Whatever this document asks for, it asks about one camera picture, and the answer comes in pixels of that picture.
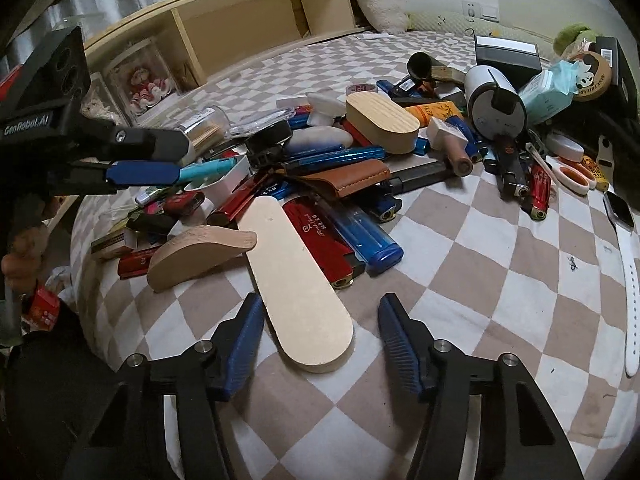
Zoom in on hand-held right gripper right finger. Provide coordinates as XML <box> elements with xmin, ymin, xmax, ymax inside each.
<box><xmin>377</xmin><ymin>294</ymin><xmax>584</xmax><ymax>480</ymax></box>

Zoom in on white cylindrical device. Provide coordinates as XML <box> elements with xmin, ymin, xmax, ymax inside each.
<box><xmin>463</xmin><ymin>64</ymin><xmax>528</xmax><ymax>142</ymax></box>

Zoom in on toothpick jar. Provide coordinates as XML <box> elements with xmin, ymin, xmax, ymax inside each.
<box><xmin>176</xmin><ymin>104</ymin><xmax>232</xmax><ymax>159</ymax></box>

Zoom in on black gold small box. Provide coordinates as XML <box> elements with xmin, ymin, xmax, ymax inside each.
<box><xmin>90</xmin><ymin>232</ymin><xmax>137</xmax><ymax>261</ymax></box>

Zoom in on large red lighter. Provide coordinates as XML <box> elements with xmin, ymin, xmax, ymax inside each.
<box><xmin>281</xmin><ymin>199</ymin><xmax>367</xmax><ymax>289</ymax></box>

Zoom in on black flat tool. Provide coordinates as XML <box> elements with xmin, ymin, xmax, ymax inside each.
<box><xmin>387</xmin><ymin>77</ymin><xmax>436</xmax><ymax>103</ymax></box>

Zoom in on white thin cable tie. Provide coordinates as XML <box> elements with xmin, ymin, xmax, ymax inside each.
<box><xmin>524</xmin><ymin>142</ymin><xmax>557</xmax><ymax>192</ymax></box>

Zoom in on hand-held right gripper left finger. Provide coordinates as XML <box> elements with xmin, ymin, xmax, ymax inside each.
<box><xmin>65</xmin><ymin>292</ymin><xmax>266</xmax><ymax>480</ymax></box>

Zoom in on black white-edged box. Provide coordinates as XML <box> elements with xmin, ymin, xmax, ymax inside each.
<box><xmin>473</xmin><ymin>34</ymin><xmax>543</xmax><ymax>79</ymax></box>

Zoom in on short blue lighter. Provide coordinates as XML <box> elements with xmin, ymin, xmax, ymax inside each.
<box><xmin>374</xmin><ymin>193</ymin><xmax>404</xmax><ymax>225</ymax></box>

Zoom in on white cap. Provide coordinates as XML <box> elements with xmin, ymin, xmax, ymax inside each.
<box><xmin>304</xmin><ymin>90</ymin><xmax>349</xmax><ymax>127</ymax></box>

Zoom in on long wooden paddle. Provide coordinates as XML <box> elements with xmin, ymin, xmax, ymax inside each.
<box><xmin>239</xmin><ymin>195</ymin><xmax>355</xmax><ymax>375</ymax></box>

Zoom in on white open holder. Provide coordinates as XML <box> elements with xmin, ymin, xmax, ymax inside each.
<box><xmin>183</xmin><ymin>155</ymin><xmax>252</xmax><ymax>212</ymax></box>

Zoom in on person's left hand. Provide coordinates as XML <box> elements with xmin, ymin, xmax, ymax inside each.
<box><xmin>1</xmin><ymin>225</ymin><xmax>49</xmax><ymax>294</ymax></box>

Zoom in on curved wooden wedge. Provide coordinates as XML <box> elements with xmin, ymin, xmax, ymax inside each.
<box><xmin>147</xmin><ymin>226</ymin><xmax>259</xmax><ymax>294</ymax></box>

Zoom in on teal tissue pack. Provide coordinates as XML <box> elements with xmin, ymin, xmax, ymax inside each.
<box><xmin>517</xmin><ymin>58</ymin><xmax>582</xmax><ymax>124</ymax></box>

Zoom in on black box with barcode label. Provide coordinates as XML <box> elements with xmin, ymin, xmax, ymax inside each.
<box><xmin>594</xmin><ymin>35</ymin><xmax>638</xmax><ymax>107</ymax></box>

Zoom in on long black lighter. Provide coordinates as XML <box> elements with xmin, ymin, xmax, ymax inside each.
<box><xmin>386</xmin><ymin>162</ymin><xmax>459</xmax><ymax>197</ymax></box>

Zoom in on teal tube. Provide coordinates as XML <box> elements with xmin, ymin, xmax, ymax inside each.
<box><xmin>177</xmin><ymin>156</ymin><xmax>242</xmax><ymax>185</ymax></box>

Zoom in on round panda print coaster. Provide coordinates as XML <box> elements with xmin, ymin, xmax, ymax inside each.
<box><xmin>569</xmin><ymin>50</ymin><xmax>614</xmax><ymax>103</ymax></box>

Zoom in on yellow lighter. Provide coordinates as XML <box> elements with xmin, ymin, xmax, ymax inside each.
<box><xmin>580</xmin><ymin>154</ymin><xmax>612</xmax><ymax>193</ymax></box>

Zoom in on dark blue lighter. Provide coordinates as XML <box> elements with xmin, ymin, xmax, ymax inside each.
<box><xmin>446</xmin><ymin>114</ymin><xmax>489</xmax><ymax>162</ymax></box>

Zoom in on small wooden block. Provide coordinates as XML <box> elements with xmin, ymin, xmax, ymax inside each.
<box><xmin>431</xmin><ymin>63</ymin><xmax>464</xmax><ymax>84</ymax></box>

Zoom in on red printed packet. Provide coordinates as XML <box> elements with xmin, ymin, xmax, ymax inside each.
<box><xmin>26</xmin><ymin>287</ymin><xmax>62</xmax><ymax>332</ymax></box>

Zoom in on checkered bedsheet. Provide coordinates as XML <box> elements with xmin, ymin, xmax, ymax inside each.
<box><xmin>70</xmin><ymin>30</ymin><xmax>640</xmax><ymax>480</ymax></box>

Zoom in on red black lighter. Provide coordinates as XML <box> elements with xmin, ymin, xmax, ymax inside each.
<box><xmin>162</xmin><ymin>191</ymin><xmax>207</xmax><ymax>217</ymax></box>

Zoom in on dark tube lighter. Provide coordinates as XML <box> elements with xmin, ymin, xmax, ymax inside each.
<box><xmin>492</xmin><ymin>134</ymin><xmax>532</xmax><ymax>201</ymax></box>

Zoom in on long green bolster pillow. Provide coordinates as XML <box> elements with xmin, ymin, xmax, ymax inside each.
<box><xmin>406</xmin><ymin>9</ymin><xmax>507</xmax><ymax>39</ymax></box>

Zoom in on brown leather case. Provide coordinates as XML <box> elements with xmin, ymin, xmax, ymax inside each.
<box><xmin>299</xmin><ymin>161</ymin><xmax>392</xmax><ymax>200</ymax></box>

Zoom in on white strap piece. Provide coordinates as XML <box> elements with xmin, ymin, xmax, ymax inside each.
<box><xmin>597</xmin><ymin>134</ymin><xmax>617</xmax><ymax>169</ymax></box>

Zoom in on long blue case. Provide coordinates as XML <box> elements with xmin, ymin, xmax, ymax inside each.
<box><xmin>284</xmin><ymin>145</ymin><xmax>387</xmax><ymax>172</ymax></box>

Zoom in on oval wooden box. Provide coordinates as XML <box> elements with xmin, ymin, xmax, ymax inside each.
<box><xmin>345</xmin><ymin>92</ymin><xmax>421</xmax><ymax>155</ymax></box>

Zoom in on person's dark clothing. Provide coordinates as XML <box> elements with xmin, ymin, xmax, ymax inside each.
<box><xmin>0</xmin><ymin>305</ymin><xmax>126</xmax><ymax>480</ymax></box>

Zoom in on white fluffy pillow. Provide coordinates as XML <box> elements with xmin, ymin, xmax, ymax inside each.
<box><xmin>346</xmin><ymin>0</ymin><xmax>412</xmax><ymax>34</ymax></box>

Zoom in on small red lighter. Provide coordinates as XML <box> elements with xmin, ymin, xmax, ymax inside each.
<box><xmin>520</xmin><ymin>159</ymin><xmax>554</xmax><ymax>222</ymax></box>

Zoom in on wooden bedside shelf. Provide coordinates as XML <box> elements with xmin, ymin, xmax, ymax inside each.
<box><xmin>81</xmin><ymin>0</ymin><xmax>367</xmax><ymax>93</ymax></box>

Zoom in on clear display box with doll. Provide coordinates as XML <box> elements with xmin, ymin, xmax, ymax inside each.
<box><xmin>101</xmin><ymin>39</ymin><xmax>184</xmax><ymax>123</ymax></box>

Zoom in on clear compact case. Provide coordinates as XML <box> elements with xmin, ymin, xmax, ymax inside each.
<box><xmin>229</xmin><ymin>107</ymin><xmax>297</xmax><ymax>139</ymax></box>

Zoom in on grey oval stone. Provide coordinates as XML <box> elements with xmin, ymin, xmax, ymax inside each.
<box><xmin>283</xmin><ymin>126</ymin><xmax>354</xmax><ymax>154</ymax></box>

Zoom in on green plush toy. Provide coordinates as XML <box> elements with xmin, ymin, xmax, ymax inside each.
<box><xmin>552</xmin><ymin>22</ymin><xmax>602</xmax><ymax>57</ymax></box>

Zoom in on orange tube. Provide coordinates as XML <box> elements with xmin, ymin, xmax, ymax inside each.
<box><xmin>402</xmin><ymin>101</ymin><xmax>462</xmax><ymax>129</ymax></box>

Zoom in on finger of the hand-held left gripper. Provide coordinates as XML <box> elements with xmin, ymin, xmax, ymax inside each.
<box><xmin>77</xmin><ymin>119</ymin><xmax>195</xmax><ymax>164</ymax></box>
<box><xmin>47</xmin><ymin>161</ymin><xmax>182</xmax><ymax>197</ymax></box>

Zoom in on white orange scissors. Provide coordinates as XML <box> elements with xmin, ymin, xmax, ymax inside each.
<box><xmin>544</xmin><ymin>152</ymin><xmax>599</xmax><ymax>197</ymax></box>

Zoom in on white round disc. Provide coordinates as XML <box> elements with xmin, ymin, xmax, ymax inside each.
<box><xmin>544</xmin><ymin>132</ymin><xmax>587</xmax><ymax>162</ymax></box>

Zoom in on black rounded case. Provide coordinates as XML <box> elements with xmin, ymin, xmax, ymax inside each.
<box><xmin>244</xmin><ymin>120</ymin><xmax>294</xmax><ymax>169</ymax></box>

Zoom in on white smart watch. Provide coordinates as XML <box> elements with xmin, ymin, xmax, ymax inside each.
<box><xmin>602</xmin><ymin>190</ymin><xmax>640</xmax><ymax>379</ymax></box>

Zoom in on wooden handled stamp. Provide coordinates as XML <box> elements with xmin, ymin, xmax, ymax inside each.
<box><xmin>427</xmin><ymin>117</ymin><xmax>474</xmax><ymax>178</ymax></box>

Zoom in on large blue translucent lighter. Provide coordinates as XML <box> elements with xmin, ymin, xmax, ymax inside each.
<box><xmin>331</xmin><ymin>206</ymin><xmax>405</xmax><ymax>278</ymax></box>

